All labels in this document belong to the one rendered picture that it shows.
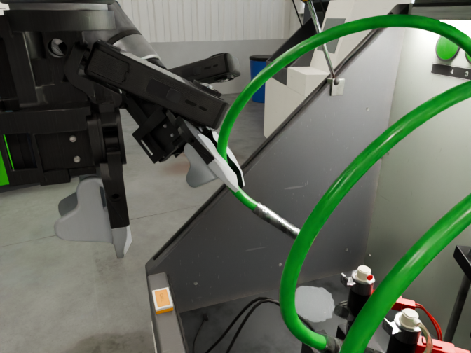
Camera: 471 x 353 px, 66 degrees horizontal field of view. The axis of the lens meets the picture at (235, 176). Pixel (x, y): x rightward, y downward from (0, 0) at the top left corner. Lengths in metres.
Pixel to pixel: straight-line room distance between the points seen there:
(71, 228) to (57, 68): 0.13
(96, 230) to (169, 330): 0.36
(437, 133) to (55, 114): 0.65
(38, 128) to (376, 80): 0.66
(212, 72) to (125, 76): 0.21
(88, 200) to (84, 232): 0.03
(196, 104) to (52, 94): 0.10
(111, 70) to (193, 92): 0.06
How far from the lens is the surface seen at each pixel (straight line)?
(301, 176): 0.77
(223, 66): 0.48
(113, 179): 0.28
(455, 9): 0.71
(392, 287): 0.26
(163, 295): 0.70
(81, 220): 0.33
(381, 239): 0.93
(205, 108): 0.30
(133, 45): 0.54
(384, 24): 0.48
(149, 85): 0.29
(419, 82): 0.79
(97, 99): 0.30
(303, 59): 3.67
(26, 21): 0.28
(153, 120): 0.50
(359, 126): 0.81
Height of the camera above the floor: 1.43
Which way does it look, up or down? 24 degrees down
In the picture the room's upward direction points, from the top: straight up
